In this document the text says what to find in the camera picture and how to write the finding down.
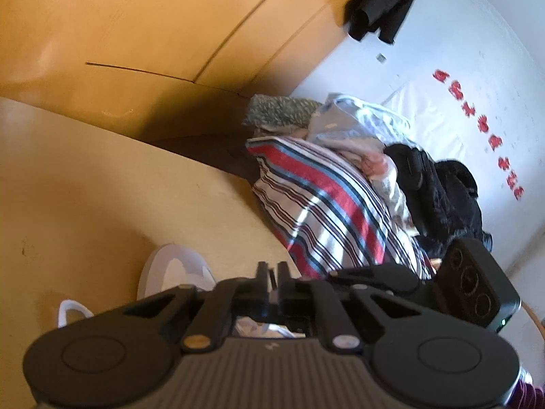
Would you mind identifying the striped blanket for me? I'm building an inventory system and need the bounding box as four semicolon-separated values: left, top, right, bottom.
246;135;435;279

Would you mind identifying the white sneaker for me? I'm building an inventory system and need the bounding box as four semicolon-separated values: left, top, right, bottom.
137;244;299;338

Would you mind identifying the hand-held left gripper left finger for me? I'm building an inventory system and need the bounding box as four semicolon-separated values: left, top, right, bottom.
123;263;271;354

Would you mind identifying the short black coat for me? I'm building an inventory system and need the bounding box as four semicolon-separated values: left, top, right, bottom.
344;0;443;45

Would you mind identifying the white shoelace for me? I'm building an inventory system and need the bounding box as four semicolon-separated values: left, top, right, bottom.
57;299;94;329

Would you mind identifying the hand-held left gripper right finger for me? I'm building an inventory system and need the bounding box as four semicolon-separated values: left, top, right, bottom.
278;263;420;353

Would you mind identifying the maroon cloth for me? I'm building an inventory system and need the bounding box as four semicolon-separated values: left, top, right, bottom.
509;377;545;409

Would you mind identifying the row of red wall stickers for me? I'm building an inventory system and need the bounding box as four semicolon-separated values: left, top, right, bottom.
432;68;526;201

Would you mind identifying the grey leaf-print cloth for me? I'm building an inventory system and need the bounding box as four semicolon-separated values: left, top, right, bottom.
243;95;324;137

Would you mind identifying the pink and white garment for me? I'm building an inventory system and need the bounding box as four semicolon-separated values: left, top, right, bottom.
362;151;414;231

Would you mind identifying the black fleece jacket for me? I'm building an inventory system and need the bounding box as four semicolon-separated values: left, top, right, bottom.
383;142;495;260

